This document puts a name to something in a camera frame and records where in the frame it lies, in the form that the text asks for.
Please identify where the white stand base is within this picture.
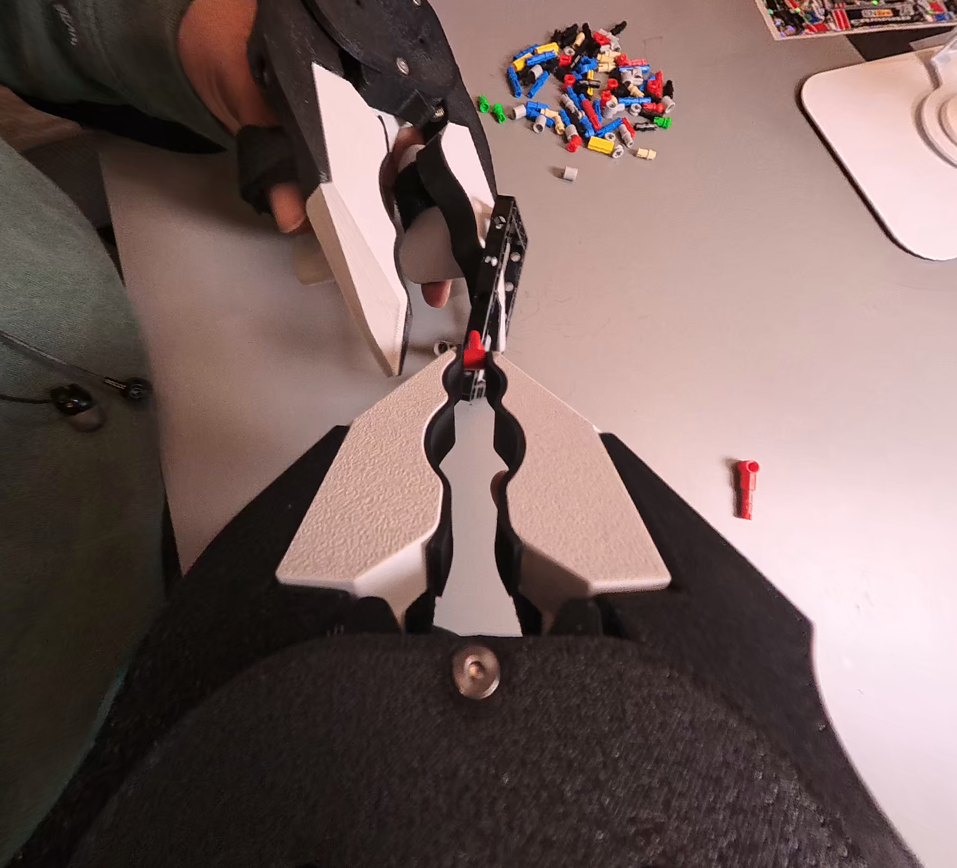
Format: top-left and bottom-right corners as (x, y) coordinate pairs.
(800, 31), (957, 262)

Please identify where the person's left forearm green sleeve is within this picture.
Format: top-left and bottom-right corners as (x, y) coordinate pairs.
(0, 0), (255, 155)

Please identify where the person's left hand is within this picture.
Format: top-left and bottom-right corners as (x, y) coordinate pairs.
(178, 0), (456, 310)

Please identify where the black lego frame assembly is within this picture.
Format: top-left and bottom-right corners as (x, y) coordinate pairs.
(464, 195), (529, 402)

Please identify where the pile of colourful lego pieces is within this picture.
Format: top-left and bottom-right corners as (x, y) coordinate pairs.
(477, 19), (677, 162)

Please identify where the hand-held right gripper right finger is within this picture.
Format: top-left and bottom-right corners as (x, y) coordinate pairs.
(486, 352), (672, 633)

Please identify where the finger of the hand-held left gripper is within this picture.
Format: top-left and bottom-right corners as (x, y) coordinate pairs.
(305, 63), (414, 379)
(411, 121), (500, 271)

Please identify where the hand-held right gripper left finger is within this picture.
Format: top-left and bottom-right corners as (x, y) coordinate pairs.
(275, 348), (459, 633)

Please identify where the person's torso green sweatshirt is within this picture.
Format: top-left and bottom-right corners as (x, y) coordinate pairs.
(0, 136), (180, 868)

